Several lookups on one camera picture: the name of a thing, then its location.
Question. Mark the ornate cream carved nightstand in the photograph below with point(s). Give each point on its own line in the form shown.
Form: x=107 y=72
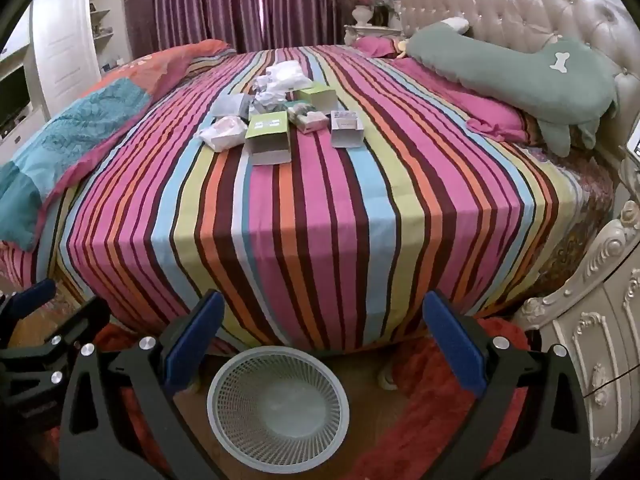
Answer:
x=590 y=335

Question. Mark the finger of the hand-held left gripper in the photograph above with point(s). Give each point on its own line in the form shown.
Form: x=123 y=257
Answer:
x=32 y=295
x=85 y=317

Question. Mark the large green cardboard box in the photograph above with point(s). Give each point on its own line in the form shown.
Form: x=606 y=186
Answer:
x=267 y=130

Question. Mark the small yellow toy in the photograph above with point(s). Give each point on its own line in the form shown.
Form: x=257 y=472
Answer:
x=400 y=47

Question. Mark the small white paper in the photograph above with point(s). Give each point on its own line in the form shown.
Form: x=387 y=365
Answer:
x=262 y=97

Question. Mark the green wet wipe pack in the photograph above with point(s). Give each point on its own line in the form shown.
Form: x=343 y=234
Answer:
x=307 y=119

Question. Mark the green plush pillow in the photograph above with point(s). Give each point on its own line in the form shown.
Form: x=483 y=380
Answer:
x=500 y=75

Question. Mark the large pink pillow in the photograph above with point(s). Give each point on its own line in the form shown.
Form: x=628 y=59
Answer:
x=490 y=110

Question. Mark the tufted beige headboard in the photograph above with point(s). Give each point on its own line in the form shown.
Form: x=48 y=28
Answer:
x=510 y=0

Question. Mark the striped colourful rug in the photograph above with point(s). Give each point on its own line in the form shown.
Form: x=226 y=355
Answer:
x=325 y=220

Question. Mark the floral mattress cover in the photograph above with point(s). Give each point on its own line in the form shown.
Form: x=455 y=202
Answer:
x=575 y=220

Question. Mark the white wardrobe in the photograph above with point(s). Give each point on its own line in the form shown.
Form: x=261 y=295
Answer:
x=65 y=45

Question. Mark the white mesh waste basket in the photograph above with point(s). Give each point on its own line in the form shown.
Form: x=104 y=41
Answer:
x=235 y=410

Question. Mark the white pinkish plastic bag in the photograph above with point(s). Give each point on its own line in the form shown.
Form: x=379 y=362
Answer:
x=222 y=132

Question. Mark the blue and orange quilt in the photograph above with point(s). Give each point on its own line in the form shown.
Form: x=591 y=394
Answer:
x=75 y=130

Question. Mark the large white paper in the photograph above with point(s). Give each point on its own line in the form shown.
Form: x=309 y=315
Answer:
x=290 y=76

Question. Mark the small green cardboard box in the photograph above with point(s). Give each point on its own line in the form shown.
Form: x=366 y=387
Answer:
x=315 y=96

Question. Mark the purple curtain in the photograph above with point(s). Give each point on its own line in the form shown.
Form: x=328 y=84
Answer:
x=240 y=5

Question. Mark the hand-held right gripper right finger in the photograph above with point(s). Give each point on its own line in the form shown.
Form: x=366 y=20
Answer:
x=452 y=342

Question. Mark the white cardboard box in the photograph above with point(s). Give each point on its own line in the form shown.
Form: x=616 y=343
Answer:
x=346 y=132

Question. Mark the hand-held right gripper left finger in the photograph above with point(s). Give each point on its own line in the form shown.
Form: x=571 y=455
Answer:
x=192 y=345

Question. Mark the grey plastic pouch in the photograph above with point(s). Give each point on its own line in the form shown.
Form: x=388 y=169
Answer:
x=230 y=106

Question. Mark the small pink pillow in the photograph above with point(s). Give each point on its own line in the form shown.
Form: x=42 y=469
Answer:
x=375 y=46

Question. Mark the cream bed leg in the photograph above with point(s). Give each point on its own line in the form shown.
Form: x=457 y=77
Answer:
x=388 y=375

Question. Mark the white vase pink feathers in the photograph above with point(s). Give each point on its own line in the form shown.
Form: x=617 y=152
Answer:
x=361 y=15

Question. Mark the black television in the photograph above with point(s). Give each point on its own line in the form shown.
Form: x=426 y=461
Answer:
x=12 y=100

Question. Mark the white TV cabinet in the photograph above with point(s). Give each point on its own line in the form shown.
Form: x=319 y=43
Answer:
x=35 y=125

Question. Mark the white framed screen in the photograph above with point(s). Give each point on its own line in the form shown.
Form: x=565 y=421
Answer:
x=634 y=142

